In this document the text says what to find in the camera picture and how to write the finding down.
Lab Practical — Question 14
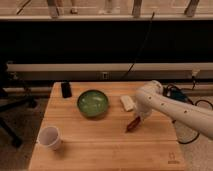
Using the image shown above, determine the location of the black office chair base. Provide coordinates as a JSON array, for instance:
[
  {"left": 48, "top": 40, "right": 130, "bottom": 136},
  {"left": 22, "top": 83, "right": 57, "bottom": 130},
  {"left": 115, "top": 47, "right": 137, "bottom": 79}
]
[{"left": 0, "top": 63, "right": 38, "bottom": 149}]

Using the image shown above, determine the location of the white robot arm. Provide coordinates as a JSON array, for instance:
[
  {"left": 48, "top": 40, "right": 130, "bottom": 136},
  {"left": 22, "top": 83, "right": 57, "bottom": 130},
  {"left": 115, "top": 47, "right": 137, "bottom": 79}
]
[{"left": 135, "top": 80, "right": 213, "bottom": 140}]

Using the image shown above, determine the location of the black rectangular block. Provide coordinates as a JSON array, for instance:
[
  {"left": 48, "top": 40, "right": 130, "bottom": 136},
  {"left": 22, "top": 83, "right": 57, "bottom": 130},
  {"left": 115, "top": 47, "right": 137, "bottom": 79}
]
[{"left": 61, "top": 82, "right": 72, "bottom": 98}]

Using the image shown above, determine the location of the white rectangular block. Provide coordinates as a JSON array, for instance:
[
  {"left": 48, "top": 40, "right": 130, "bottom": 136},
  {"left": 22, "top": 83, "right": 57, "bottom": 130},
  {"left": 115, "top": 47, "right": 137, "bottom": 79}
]
[{"left": 120, "top": 95, "right": 134, "bottom": 112}]

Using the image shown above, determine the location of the black cable on wall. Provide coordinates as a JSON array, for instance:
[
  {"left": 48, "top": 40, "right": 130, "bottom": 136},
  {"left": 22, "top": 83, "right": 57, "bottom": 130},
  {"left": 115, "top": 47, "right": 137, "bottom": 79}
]
[{"left": 120, "top": 11, "right": 156, "bottom": 81}]

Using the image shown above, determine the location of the green bowl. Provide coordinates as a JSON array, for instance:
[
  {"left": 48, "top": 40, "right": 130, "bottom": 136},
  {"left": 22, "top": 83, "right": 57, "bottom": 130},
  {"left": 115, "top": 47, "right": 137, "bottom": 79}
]
[{"left": 77, "top": 90, "right": 109, "bottom": 118}]

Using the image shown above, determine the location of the white wall plug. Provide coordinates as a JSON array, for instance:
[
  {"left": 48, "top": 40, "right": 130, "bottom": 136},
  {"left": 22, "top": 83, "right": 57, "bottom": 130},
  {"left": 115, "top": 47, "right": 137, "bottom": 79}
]
[{"left": 191, "top": 69, "right": 200, "bottom": 77}]

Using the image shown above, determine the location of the white cup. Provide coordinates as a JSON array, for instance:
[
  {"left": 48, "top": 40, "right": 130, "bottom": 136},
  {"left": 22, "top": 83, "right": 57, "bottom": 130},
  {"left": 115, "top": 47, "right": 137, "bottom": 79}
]
[{"left": 37, "top": 126, "right": 62, "bottom": 150}]

